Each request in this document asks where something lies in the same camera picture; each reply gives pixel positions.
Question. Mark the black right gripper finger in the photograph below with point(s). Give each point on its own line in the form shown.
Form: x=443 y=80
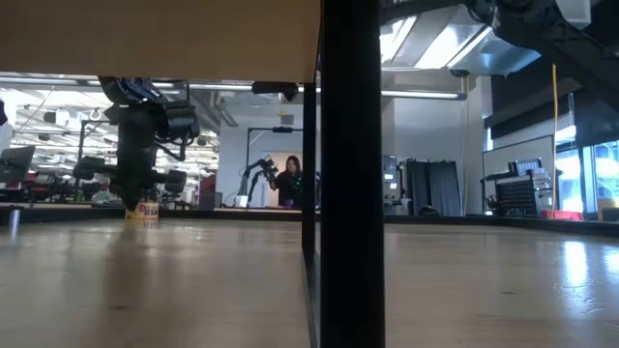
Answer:
x=271 y=87

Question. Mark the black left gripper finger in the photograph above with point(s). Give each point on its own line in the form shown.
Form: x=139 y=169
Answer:
x=175 y=181
x=92 y=168

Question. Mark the small can yellow pink label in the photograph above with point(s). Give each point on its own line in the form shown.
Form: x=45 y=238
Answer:
x=145 y=212

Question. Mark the black background robot arm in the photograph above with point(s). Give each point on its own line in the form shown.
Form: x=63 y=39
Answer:
x=258 y=171

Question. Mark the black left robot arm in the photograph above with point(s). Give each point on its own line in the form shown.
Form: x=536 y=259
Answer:
x=130 y=92

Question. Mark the ceiling tube light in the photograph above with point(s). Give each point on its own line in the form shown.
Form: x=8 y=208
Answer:
x=217 y=87
x=421 y=94

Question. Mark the dark monitor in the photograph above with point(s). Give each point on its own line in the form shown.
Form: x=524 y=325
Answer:
x=15 y=164

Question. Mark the person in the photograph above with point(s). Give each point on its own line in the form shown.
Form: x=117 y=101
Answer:
x=290 y=186

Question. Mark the grey cabinet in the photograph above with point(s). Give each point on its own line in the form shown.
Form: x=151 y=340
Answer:
x=389 y=186

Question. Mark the black curtain panel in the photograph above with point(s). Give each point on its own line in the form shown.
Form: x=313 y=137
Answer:
x=435 y=188

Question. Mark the black pegboard cart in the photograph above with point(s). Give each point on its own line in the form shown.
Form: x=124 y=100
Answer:
x=520 y=195

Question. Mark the red bin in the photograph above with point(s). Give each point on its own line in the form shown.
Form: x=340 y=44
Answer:
x=561 y=215

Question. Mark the yellow box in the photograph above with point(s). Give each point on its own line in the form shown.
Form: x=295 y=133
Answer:
x=608 y=210

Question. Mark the black stand frame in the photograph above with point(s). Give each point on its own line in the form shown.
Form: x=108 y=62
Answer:
x=261 y=129
x=92 y=122

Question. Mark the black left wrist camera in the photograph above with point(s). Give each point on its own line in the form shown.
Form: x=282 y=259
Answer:
x=181 y=121

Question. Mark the silver ventilation duct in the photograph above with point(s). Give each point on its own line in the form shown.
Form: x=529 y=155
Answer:
x=464 y=43

